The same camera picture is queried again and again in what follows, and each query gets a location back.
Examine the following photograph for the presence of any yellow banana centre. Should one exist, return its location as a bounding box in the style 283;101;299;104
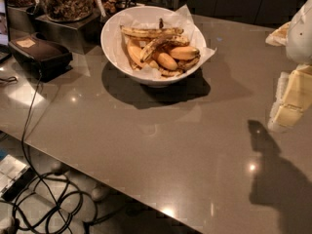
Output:
153;52;177;70

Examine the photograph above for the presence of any white paper liner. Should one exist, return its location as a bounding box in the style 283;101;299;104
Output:
101;6;215;86

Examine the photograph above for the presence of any glass jar of nuts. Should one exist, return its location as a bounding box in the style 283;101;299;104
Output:
40;0;93;22

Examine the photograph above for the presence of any top spotted banana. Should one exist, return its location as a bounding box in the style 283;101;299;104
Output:
120;25;184;38

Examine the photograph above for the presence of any spotted banana bottom right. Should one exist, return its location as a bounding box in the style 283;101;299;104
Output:
177;57;200;71

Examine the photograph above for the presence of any white ceramic bowl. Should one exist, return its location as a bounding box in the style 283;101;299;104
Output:
100;6;215;87

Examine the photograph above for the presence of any yellow banana right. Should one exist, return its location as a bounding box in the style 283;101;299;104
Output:
169;46;200;60

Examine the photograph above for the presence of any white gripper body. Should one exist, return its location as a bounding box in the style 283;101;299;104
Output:
286;0;312;64

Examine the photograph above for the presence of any black cable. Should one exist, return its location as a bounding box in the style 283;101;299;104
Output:
0;69;98;234

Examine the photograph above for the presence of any long spotted banana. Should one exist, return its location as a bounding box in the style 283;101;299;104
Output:
139;35;190;62

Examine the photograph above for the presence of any black device box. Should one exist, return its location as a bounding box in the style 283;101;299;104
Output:
9;32;73;82

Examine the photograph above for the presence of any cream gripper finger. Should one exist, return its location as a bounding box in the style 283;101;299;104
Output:
265;22;291;47
268;64;312;131

